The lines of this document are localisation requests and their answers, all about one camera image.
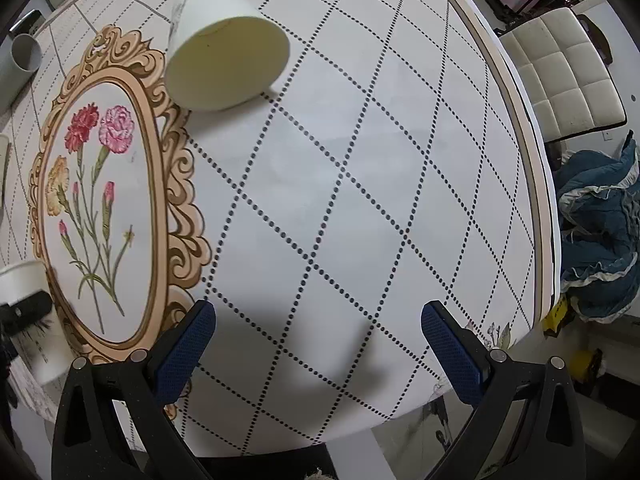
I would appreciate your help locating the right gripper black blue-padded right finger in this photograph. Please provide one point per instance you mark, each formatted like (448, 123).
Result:
(548, 442)

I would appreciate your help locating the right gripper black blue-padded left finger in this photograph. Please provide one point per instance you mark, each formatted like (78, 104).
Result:
(88, 440)

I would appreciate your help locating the white bamboo-print paper cup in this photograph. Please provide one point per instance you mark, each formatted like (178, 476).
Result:
(29, 317)

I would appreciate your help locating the white paper cup left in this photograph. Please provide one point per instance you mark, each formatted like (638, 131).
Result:
(5, 146)

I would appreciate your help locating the grey paper cup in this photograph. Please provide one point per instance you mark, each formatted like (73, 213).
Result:
(17, 66)

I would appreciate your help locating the white paper cup lying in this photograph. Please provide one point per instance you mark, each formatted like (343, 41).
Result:
(221, 53)

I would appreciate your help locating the yellow black object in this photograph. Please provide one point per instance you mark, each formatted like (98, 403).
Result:
(557, 318)

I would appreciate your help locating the blue ruffled cloth pile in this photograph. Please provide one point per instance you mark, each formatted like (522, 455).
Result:
(598, 205)

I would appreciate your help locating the floral patterned tablecloth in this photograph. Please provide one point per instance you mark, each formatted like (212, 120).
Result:
(394, 161)

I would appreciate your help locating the white quilted chair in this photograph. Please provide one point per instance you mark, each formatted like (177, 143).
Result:
(566, 80)

